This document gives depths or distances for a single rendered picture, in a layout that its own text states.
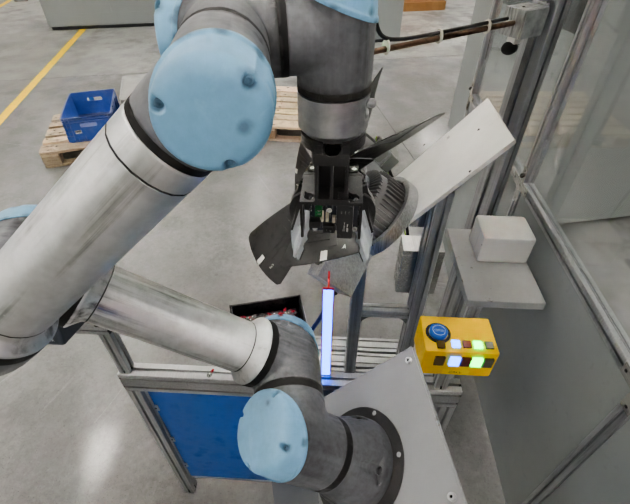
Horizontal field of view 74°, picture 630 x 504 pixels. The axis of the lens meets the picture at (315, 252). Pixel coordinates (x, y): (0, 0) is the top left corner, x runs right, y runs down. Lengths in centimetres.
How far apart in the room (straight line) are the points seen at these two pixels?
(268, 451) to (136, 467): 149
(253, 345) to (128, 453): 150
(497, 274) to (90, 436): 182
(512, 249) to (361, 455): 98
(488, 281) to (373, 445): 85
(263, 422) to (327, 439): 10
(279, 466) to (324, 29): 53
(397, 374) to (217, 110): 64
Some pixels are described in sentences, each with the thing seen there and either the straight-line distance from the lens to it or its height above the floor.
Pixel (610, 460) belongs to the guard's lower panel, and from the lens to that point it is 135.
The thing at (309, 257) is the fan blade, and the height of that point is 118.
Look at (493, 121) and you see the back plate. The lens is 126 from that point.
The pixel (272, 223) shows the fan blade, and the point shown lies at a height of 103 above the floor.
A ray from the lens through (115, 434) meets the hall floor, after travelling 220.
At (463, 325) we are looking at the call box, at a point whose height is 107.
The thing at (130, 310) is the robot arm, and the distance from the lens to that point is 62.
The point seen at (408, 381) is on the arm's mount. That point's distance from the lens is 79.
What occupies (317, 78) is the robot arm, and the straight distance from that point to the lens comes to 42.
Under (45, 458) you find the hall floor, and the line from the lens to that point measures 228.
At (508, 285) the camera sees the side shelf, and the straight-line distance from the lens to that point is 148.
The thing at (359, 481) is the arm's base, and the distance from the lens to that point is 74.
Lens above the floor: 183
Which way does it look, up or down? 42 degrees down
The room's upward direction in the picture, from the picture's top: straight up
